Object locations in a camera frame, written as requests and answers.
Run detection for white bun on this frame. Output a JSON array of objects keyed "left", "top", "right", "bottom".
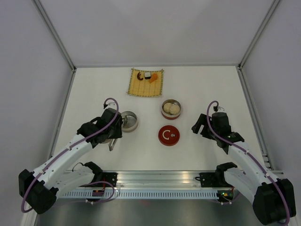
[
  {"left": 170, "top": 104, "right": 181, "bottom": 115},
  {"left": 163, "top": 102, "right": 173, "bottom": 113}
]

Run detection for red lunch box lid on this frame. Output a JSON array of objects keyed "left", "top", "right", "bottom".
[{"left": 158, "top": 125, "right": 180, "bottom": 146}]

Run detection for yellow bamboo mat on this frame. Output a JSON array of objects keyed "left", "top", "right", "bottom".
[{"left": 127, "top": 68, "right": 164, "bottom": 97}]

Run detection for right aluminium frame post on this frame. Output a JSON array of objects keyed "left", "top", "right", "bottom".
[{"left": 238, "top": 0, "right": 283, "bottom": 69}]

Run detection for orange carrot piece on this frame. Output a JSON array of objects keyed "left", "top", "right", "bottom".
[{"left": 149, "top": 73, "right": 158, "bottom": 83}]

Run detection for beige lunch box container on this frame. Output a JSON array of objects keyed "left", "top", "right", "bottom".
[{"left": 121, "top": 111, "right": 138, "bottom": 133}]

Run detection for red lunch box container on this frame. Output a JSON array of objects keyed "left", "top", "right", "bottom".
[{"left": 161, "top": 99, "right": 182, "bottom": 120}]

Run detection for beige lunch box lid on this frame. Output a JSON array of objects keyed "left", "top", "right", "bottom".
[{"left": 103, "top": 139, "right": 111, "bottom": 144}]

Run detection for white slotted cable duct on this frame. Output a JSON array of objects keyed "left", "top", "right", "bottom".
[{"left": 62, "top": 189, "right": 218, "bottom": 200}]

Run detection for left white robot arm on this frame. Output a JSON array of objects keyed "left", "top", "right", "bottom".
[{"left": 18, "top": 108, "right": 123, "bottom": 214}]

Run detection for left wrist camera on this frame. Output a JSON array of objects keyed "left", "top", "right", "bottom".
[{"left": 103, "top": 103, "right": 115, "bottom": 110}]

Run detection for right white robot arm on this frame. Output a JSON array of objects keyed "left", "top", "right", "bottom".
[{"left": 191, "top": 112, "right": 296, "bottom": 225}]

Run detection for left aluminium frame post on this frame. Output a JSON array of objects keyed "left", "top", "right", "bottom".
[{"left": 32, "top": 0, "right": 76, "bottom": 71}]

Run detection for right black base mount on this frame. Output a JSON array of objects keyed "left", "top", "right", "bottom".
[{"left": 194, "top": 172, "right": 223, "bottom": 188}]

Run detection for dark red sausage piece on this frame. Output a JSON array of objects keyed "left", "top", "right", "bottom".
[{"left": 137, "top": 72, "right": 144, "bottom": 81}]

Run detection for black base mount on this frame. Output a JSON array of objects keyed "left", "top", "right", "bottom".
[
  {"left": 194, "top": 172, "right": 223, "bottom": 188},
  {"left": 92, "top": 172, "right": 118, "bottom": 187}
]

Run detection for aluminium frame post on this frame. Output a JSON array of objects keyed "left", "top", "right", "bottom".
[
  {"left": 238, "top": 0, "right": 283, "bottom": 69},
  {"left": 32, "top": 0, "right": 76, "bottom": 71}
]

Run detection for aluminium front rail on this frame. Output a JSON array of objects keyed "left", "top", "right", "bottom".
[{"left": 53, "top": 167, "right": 230, "bottom": 192}]

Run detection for metal tongs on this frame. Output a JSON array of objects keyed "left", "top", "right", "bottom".
[{"left": 109, "top": 115, "right": 128, "bottom": 151}]

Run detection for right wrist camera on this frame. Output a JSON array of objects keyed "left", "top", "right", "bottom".
[{"left": 213, "top": 106, "right": 226, "bottom": 113}]

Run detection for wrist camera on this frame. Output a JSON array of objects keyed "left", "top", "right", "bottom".
[
  {"left": 213, "top": 106, "right": 226, "bottom": 113},
  {"left": 103, "top": 103, "right": 115, "bottom": 110}
]

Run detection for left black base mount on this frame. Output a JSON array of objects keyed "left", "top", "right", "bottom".
[{"left": 92, "top": 172, "right": 118, "bottom": 187}]

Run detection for upper sushi roll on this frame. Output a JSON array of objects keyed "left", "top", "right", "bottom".
[{"left": 144, "top": 72, "right": 151, "bottom": 80}]

